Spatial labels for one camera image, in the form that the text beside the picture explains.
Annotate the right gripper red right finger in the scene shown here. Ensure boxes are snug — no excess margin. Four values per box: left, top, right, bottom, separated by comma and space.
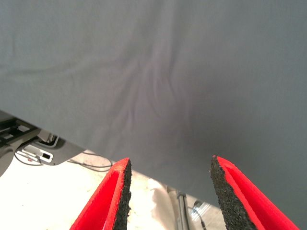
210, 155, 300, 230

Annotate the thin black floor cable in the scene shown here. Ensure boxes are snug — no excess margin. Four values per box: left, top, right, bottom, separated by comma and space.
67, 159, 110, 173
79, 150, 113, 168

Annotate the dark grey table cloth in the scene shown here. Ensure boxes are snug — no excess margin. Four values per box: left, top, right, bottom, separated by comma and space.
0, 0, 307, 230

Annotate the black robot torso frame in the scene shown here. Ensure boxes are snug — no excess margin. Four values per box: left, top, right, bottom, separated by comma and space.
0, 110, 38, 146

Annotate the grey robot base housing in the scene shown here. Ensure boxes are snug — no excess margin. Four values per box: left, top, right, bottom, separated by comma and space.
0, 128, 86, 178

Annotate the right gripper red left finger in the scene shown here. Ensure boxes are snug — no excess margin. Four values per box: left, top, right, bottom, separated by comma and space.
69, 157, 132, 230

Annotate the thin black hanging cable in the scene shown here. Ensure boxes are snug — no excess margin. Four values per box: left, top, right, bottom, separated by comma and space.
189, 207, 207, 230

